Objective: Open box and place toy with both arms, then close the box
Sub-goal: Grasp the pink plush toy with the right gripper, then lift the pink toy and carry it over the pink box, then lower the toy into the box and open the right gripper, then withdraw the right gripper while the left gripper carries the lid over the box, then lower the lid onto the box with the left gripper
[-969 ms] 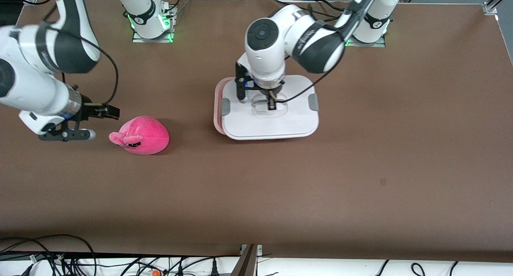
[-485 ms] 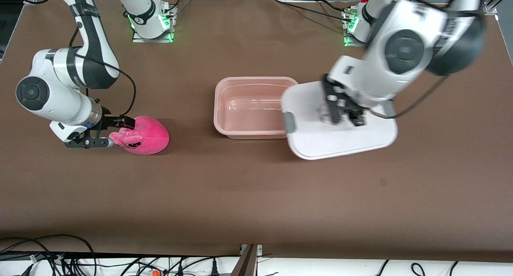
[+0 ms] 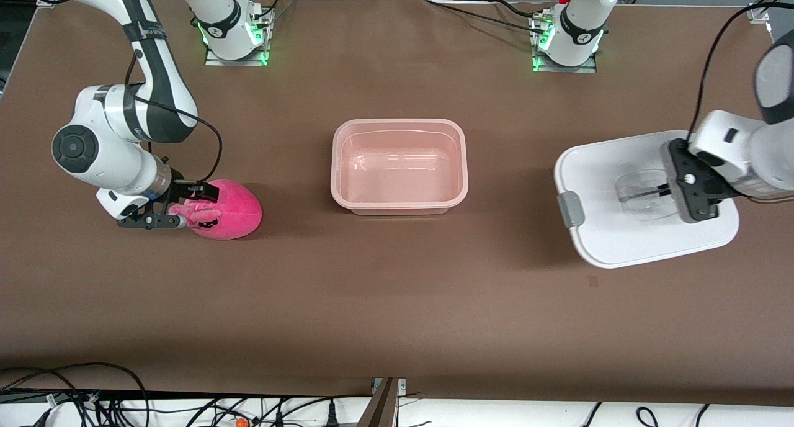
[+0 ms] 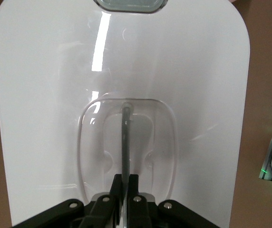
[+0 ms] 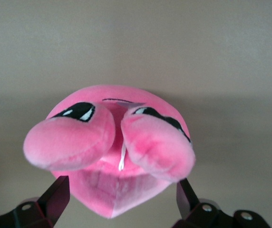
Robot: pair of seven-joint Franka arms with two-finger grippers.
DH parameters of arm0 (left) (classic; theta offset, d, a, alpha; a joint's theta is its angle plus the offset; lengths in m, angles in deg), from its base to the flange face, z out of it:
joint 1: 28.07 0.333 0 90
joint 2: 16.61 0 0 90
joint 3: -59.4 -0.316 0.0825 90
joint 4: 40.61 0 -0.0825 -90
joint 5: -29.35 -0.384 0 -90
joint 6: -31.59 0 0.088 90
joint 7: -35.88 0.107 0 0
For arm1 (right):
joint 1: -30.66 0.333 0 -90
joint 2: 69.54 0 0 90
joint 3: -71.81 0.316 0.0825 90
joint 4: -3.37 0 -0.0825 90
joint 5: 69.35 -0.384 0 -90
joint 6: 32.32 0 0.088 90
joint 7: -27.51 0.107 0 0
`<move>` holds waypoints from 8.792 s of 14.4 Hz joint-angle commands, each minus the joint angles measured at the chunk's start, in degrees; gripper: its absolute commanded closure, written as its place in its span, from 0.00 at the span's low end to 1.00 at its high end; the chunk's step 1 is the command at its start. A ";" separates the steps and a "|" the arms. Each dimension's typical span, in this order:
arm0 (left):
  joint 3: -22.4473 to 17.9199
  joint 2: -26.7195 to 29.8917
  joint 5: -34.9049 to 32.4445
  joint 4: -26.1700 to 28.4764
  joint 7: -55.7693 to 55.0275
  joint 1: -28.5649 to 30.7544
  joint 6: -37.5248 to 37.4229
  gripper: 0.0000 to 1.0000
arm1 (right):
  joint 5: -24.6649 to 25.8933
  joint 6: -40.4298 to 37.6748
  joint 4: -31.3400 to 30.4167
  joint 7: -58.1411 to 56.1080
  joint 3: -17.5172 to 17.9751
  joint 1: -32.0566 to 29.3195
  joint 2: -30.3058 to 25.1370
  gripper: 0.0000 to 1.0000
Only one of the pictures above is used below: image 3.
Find pink plush toy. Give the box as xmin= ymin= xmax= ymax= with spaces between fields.
xmin=169 ymin=179 xmax=263 ymax=241

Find aluminium profile beam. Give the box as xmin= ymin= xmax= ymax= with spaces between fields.
xmin=357 ymin=377 xmax=407 ymax=427

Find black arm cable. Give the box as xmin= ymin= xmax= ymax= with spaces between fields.
xmin=694 ymin=2 xmax=794 ymax=136
xmin=124 ymin=17 xmax=223 ymax=183

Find brown table mat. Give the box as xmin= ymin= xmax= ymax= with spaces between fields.
xmin=0 ymin=0 xmax=794 ymax=407

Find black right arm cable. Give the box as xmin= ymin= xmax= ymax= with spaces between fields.
xmin=124 ymin=17 xmax=223 ymax=183

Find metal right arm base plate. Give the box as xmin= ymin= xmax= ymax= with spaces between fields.
xmin=203 ymin=5 xmax=274 ymax=67

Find black cable on table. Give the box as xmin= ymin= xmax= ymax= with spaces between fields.
xmin=424 ymin=0 xmax=548 ymax=37

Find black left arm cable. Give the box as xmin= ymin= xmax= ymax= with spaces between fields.
xmin=694 ymin=2 xmax=794 ymax=136

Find white box lid grey clips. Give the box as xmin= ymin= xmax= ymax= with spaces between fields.
xmin=554 ymin=129 xmax=741 ymax=270

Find black looped floor cable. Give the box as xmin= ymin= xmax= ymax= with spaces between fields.
xmin=0 ymin=362 xmax=151 ymax=427

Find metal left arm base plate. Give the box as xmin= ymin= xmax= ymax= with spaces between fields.
xmin=530 ymin=14 xmax=598 ymax=74

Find pink plastic box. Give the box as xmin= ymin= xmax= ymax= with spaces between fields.
xmin=331 ymin=119 xmax=468 ymax=215

